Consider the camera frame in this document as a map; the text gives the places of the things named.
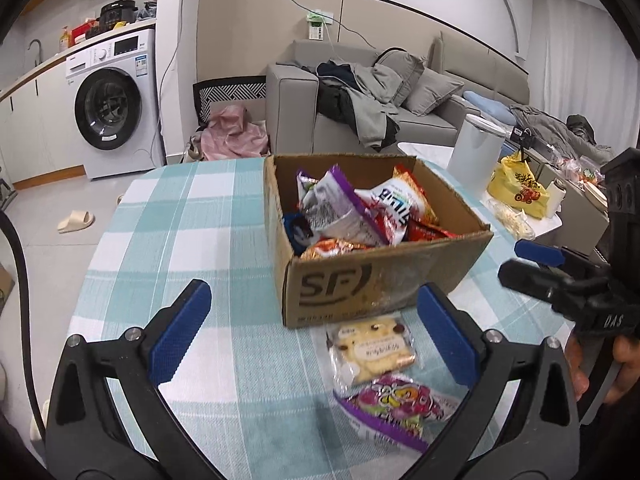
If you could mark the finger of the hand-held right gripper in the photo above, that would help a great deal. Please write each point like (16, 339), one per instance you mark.
(540, 253)
(530, 280)

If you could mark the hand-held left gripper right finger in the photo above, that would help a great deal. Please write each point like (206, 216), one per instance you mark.
(447, 335)

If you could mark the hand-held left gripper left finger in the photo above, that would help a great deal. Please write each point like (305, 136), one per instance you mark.
(180, 335)

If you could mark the cream cake snack packet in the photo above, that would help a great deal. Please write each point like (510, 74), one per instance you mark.
(372, 347)

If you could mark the pink purple candy packet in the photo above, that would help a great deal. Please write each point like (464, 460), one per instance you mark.
(395, 405)

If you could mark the red potato chip bag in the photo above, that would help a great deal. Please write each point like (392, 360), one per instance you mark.
(430, 232)

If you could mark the brown cardboard box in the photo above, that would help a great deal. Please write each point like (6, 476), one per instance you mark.
(350, 290)

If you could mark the white orange noodle snack bag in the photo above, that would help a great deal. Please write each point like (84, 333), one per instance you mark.
(400, 205)

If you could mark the shiny orange snack packet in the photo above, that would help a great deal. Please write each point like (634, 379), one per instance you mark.
(332, 249)

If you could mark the blue snack packet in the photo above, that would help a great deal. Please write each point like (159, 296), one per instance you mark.
(299, 232)

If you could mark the white packet with purple edge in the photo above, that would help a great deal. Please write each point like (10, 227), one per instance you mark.
(330, 210)

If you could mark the person's right hand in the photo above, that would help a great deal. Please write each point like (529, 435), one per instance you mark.
(576, 365)

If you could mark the clear plastic food container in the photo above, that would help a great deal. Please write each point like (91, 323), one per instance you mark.
(515, 221)

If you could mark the beige coffee table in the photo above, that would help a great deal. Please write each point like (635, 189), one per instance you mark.
(580, 215)

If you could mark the white paper roll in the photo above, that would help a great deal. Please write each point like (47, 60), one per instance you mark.
(557, 197)

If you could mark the yellow plastic bag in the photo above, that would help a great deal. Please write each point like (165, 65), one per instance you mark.
(520, 190)

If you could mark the white cylindrical appliance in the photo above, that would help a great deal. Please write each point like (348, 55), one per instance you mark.
(475, 155)

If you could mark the teal checked tablecloth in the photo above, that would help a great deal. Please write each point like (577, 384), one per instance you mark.
(210, 220)

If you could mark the dark cap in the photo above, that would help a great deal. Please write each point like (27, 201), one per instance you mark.
(580, 127)

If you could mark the white side table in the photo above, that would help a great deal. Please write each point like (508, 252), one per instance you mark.
(430, 152)

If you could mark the beige slipper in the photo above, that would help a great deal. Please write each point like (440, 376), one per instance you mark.
(75, 221)

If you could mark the light blue pillow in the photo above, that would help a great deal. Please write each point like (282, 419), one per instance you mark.
(487, 107)

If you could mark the grey cushion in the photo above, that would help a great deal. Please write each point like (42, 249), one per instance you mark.
(432, 91)
(400, 67)

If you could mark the pink cloth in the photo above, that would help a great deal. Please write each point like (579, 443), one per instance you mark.
(235, 135)

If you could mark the white curtain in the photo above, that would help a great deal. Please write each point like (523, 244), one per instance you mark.
(590, 50)

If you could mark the grey jacket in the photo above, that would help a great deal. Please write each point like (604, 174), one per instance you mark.
(372, 105)

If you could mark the black white patterned basket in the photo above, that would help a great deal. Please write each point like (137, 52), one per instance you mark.
(230, 92)

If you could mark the beige sofa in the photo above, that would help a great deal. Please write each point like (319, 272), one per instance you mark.
(290, 110)

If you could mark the white kitchen counter cabinet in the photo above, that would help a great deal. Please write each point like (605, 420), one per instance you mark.
(30, 125)

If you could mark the black garment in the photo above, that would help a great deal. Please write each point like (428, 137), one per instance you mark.
(335, 95)

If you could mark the white washing machine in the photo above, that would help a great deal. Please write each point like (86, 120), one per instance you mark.
(125, 60)

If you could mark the yellow bottle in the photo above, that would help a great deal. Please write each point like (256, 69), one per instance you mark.
(64, 40)

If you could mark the red food packages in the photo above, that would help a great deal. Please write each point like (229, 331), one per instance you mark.
(84, 32)

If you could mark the kitchen faucet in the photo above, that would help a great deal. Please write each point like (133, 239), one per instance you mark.
(36, 47)

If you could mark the black pressure cooker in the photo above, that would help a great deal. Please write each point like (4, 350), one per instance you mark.
(117, 12)

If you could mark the small black tripod camera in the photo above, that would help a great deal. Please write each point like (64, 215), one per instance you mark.
(522, 136)

